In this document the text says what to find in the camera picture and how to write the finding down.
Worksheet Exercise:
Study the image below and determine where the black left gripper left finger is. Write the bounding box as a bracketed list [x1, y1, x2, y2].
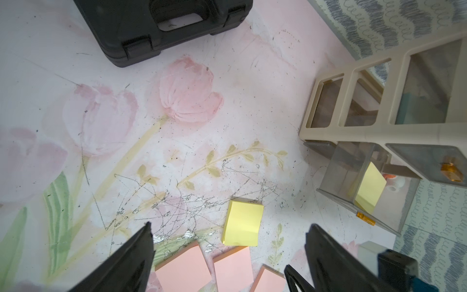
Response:
[71, 222, 155, 292]

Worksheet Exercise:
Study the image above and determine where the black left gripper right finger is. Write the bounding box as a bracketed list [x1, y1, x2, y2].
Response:
[305, 224, 394, 292]

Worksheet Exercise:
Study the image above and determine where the pink sticky pad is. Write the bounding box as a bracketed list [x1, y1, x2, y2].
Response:
[250, 265, 287, 292]
[213, 246, 254, 292]
[155, 241, 212, 292]

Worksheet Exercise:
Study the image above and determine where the yellow sticky pad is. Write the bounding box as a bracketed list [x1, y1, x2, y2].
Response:
[221, 200, 264, 246]
[355, 163, 386, 214]

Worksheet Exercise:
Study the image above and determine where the translucent drawer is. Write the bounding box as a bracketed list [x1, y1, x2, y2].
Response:
[387, 144, 467, 188]
[304, 141, 336, 159]
[318, 142, 421, 236]

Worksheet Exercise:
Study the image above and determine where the beige drawer organizer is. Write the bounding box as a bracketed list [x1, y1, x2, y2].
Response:
[298, 30, 467, 187]

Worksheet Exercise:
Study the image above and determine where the blue sticky pad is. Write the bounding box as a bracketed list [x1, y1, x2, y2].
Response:
[395, 93, 446, 125]

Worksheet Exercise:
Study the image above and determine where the floral pink table mat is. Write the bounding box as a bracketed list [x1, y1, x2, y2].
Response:
[1, 1, 395, 292]

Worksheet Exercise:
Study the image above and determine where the black plastic tool case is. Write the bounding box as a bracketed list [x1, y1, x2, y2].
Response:
[75, 0, 254, 68]

